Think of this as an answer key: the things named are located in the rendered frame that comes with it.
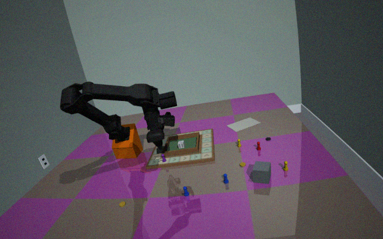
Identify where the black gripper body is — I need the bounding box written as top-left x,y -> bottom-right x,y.
144,110 -> 165,143

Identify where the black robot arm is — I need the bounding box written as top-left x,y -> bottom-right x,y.
60,82 -> 177,141

